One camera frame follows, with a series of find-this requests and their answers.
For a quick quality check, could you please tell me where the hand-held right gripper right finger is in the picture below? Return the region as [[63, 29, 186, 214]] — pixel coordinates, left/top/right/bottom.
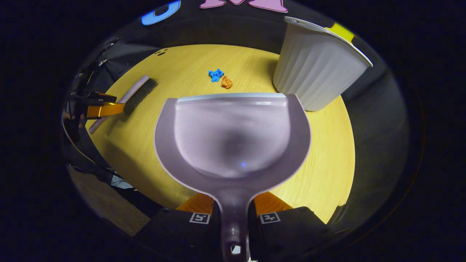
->
[[249, 192, 339, 261]]

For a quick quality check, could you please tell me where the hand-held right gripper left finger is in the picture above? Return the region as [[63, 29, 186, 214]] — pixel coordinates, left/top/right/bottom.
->
[[133, 192, 222, 262]]

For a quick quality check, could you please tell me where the small lilac broom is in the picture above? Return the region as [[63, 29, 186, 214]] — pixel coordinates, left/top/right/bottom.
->
[[88, 75, 158, 135]]

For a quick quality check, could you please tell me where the lilac plastic dustpan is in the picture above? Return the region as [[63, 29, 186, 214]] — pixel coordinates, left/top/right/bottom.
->
[[154, 93, 312, 262]]

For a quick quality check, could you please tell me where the blue paper scrap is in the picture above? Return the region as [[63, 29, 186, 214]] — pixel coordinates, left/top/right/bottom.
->
[[208, 68, 225, 83]]

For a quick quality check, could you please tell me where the white ribbed garbage bin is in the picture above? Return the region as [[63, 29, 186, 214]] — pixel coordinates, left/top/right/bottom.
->
[[272, 16, 374, 112]]

